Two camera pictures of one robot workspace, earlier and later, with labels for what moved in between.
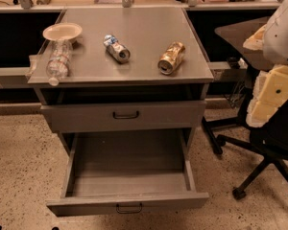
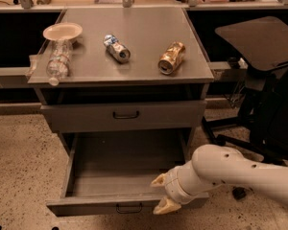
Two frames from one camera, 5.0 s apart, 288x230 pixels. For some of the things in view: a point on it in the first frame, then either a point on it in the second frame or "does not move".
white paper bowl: x=62 y=31 does not move
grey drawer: x=127 y=170 does not move
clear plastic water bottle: x=59 y=60 does not move
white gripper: x=280 y=38 -> x=174 y=185
